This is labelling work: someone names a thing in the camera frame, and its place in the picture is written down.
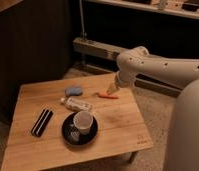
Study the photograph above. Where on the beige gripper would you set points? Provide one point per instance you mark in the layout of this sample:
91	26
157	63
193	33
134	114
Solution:
113	87

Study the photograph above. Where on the orange pepper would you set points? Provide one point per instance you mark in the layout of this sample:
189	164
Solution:
104	95

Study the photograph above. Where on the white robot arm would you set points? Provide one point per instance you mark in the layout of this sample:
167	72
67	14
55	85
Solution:
182	150

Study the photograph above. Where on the blue sponge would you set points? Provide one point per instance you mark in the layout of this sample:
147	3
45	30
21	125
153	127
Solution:
73	91

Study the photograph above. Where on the white paper cup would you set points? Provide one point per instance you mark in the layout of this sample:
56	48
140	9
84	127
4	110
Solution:
83	121

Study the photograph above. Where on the long grey beam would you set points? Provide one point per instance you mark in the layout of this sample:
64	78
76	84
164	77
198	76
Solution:
96	48

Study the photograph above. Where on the vertical metal pole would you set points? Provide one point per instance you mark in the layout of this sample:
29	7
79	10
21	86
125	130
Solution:
83	33

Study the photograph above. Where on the small wooden table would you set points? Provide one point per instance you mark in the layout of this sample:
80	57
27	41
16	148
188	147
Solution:
44	134

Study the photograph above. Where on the black round plate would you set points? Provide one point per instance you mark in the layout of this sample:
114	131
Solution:
75	136

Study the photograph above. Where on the black striped rectangular case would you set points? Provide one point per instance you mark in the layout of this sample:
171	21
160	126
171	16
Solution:
41	123

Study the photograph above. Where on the background wooden shelf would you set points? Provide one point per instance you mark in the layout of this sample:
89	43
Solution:
169	7

